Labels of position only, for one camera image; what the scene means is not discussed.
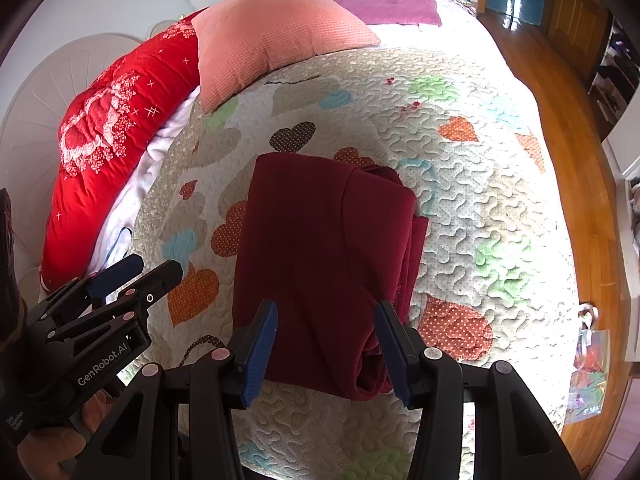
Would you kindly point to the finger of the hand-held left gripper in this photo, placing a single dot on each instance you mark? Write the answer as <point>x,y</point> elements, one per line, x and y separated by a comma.
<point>150,285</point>
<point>115,272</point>

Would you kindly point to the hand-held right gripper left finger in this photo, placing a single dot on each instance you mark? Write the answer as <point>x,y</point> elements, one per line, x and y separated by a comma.
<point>260,355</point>

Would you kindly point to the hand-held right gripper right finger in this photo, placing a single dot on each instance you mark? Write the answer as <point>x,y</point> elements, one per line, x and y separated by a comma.
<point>395,355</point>

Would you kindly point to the dark red garment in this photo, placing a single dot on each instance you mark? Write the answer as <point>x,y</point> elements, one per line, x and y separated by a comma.
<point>310,260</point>

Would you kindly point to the person's left hand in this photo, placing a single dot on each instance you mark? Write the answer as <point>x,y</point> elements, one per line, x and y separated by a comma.
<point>50,447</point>

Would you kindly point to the white bed sheet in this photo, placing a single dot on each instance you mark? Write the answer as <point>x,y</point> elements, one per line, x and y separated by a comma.
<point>160,145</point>

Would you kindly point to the red floral duvet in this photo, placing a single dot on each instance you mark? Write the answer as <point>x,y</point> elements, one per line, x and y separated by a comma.
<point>110,125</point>

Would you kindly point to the heart patterned quilt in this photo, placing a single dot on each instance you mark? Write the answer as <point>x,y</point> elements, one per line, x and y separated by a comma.
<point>490,220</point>

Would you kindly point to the colourful plastic bag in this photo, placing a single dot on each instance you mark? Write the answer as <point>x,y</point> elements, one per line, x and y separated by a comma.
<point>590,365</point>

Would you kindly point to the pink pillow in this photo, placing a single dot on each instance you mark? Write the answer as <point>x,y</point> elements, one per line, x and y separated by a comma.
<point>270,35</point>

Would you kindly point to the white cabinet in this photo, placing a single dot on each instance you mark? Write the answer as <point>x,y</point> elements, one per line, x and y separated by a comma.
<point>625,195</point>

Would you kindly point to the open shelf unit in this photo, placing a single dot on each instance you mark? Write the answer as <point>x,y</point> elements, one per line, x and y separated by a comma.
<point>615,80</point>

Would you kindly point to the purple towel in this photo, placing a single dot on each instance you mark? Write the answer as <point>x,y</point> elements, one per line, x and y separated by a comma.
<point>385,2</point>

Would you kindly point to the wooden door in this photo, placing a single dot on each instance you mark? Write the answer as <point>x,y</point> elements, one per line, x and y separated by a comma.
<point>575,15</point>

